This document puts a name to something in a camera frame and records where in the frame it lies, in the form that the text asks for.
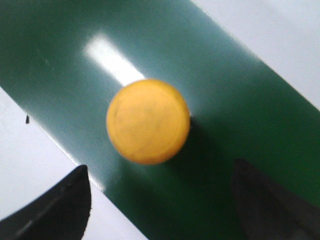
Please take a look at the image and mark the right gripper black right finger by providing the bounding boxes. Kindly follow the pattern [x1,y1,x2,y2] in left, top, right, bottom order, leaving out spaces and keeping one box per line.
[231,159,320,240]

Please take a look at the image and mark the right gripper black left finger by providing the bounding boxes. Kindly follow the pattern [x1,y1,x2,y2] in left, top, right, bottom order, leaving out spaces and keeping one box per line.
[0,165,91,240]

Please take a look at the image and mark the yellow mushroom push button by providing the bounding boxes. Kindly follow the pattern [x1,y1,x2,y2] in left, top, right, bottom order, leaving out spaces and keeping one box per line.
[106,79,191,165]

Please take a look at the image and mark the green conveyor belt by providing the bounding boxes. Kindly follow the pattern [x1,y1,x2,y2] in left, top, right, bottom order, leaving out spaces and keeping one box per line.
[0,0,320,240]

